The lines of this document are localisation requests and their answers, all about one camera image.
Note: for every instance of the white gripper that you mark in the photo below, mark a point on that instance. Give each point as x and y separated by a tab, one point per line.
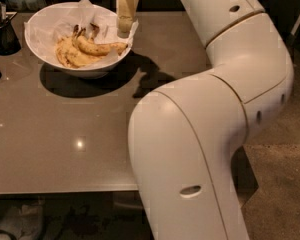
127	8

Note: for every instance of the white paper liner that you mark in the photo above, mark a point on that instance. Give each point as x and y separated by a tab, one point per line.
56	22

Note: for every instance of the lower yellow banana bunch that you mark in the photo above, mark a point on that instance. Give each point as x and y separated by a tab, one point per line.
71	57

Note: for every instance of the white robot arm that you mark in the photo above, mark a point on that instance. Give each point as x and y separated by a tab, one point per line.
182	135

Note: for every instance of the black mesh utensil holder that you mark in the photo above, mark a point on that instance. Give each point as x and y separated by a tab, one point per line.
9	43

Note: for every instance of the metal drawer handle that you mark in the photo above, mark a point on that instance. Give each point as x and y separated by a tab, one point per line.
127	200

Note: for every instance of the white ceramic bowl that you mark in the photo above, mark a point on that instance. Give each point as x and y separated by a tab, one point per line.
80	69

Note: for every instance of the spotted yellow banana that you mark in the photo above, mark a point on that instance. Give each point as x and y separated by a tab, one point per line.
88	46

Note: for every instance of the white cloth under table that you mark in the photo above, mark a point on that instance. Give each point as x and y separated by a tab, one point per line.
20	221

